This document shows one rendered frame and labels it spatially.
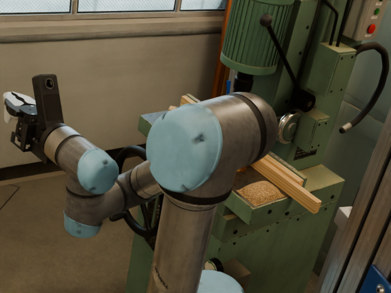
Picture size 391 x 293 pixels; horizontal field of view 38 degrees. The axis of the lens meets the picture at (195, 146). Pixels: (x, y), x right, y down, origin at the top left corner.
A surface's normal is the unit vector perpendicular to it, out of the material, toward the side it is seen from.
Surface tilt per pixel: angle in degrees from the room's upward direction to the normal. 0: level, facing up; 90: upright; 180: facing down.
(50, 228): 0
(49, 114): 59
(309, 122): 90
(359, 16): 90
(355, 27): 90
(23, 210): 0
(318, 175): 0
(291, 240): 90
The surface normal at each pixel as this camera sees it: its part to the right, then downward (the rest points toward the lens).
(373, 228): -0.93, 0.02
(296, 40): 0.60, 0.48
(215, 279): 0.26, -0.88
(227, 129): 0.61, -0.29
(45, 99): 0.75, -0.08
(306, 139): -0.78, 0.18
